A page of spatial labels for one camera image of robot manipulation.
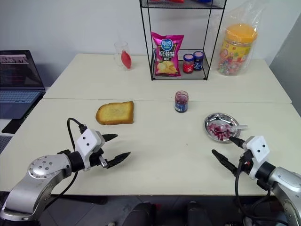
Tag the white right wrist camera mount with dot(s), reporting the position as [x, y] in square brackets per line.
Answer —
[258, 147]

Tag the orange lid candy jar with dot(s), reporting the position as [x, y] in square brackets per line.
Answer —
[236, 51]

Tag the clear drinking glass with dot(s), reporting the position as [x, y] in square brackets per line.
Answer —
[118, 53]

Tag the clear plastic spoon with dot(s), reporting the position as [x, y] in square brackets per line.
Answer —
[238, 127]

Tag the round metal plate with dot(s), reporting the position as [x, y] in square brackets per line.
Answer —
[216, 118]

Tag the blue lid jar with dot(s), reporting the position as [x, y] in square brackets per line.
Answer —
[198, 61]

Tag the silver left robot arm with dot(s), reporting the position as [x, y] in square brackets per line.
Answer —
[35, 179]

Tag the slice of toast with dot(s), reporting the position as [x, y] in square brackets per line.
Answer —
[116, 113]

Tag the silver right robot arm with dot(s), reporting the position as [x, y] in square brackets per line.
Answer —
[285, 186]

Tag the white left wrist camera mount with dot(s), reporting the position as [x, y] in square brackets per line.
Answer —
[88, 141]

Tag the dark rounded shape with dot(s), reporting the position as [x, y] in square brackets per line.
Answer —
[138, 214]
[198, 214]

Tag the blue packet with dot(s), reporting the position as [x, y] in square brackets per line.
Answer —
[202, 0]

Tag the pink potato chips bag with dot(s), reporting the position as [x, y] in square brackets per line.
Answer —
[167, 56]

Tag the open glass jam jar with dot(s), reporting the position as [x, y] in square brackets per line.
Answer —
[181, 102]

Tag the red lid jar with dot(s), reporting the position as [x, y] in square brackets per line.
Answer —
[188, 64]

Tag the black flat pad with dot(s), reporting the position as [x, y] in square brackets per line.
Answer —
[10, 126]

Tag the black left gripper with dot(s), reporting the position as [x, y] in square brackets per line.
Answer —
[96, 158]

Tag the red-stained residue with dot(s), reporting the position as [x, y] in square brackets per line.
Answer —
[217, 134]

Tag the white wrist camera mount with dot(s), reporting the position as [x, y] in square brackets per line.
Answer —
[88, 141]
[258, 147]

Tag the open black laptop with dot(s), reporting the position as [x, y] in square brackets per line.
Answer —
[16, 77]

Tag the candy jar in plastic bag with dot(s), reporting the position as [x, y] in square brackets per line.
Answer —
[218, 28]

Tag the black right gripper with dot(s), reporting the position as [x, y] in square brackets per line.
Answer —
[247, 160]

